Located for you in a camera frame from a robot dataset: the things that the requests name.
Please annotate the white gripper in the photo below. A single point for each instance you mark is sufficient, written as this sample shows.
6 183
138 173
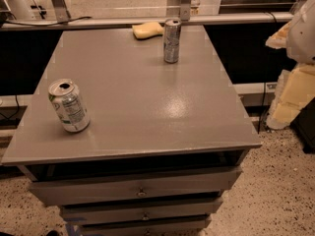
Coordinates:
303 38

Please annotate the silver redbull can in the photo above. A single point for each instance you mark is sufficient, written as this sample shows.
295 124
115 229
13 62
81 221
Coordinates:
171 39

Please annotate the white green 7up can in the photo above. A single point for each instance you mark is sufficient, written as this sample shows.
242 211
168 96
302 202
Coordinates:
69 106

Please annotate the yellow sponge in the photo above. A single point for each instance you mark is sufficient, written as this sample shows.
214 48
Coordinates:
147 30

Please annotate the grey drawer cabinet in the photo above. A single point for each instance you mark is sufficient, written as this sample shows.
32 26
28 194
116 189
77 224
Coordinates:
145 115

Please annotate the middle grey drawer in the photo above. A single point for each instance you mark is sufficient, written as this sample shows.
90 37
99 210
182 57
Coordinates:
141 210

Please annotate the grey drawer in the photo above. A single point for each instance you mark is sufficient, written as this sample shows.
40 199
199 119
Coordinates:
146 228
141 210
133 187

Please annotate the bottom grey drawer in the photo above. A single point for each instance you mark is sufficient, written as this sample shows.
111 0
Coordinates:
146 228

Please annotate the top grey drawer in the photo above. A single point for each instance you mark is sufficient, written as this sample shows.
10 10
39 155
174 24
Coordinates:
133 187

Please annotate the white pipe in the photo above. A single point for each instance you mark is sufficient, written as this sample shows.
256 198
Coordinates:
21 9

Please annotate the grey metal rail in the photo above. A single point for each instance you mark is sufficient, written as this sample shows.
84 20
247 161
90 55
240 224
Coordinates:
86 23

